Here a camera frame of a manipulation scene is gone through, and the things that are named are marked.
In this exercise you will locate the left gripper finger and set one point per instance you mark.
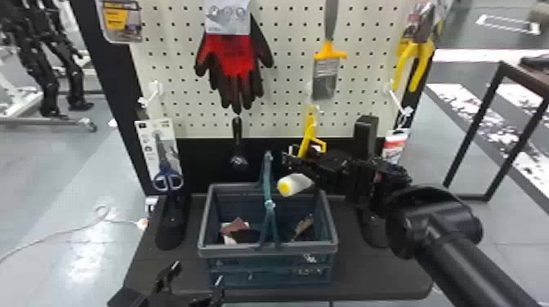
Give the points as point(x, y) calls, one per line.
point(168, 276)
point(217, 293)

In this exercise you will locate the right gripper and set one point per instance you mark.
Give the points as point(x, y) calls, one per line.
point(339, 169)

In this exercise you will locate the yellow paint roller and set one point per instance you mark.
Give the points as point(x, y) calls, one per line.
point(294, 184)

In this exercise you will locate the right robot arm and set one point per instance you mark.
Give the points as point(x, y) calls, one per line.
point(441, 231)

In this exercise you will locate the brown brush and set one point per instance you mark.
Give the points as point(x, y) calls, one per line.
point(303, 225)

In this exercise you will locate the white pegboard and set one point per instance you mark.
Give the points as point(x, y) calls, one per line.
point(283, 107)

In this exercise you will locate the blue basket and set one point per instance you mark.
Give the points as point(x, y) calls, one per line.
point(266, 250)

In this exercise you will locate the brown packet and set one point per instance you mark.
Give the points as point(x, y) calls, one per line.
point(235, 227)

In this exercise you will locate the black hand tool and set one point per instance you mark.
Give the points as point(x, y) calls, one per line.
point(238, 150)

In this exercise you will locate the white tube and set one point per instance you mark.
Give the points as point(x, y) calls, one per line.
point(394, 145)

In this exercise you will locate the yellow paint brush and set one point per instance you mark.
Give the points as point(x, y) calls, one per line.
point(327, 68)

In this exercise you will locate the blue scissors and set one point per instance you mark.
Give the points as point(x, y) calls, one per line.
point(161, 145)

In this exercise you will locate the red and black gloves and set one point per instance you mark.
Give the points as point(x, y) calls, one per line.
point(233, 55)

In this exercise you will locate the yellow pliers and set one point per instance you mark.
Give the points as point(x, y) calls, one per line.
point(422, 49)

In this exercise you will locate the dark side table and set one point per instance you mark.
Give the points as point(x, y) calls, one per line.
point(523, 94)

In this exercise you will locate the yellow tape measure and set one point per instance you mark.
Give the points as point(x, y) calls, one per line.
point(118, 19)

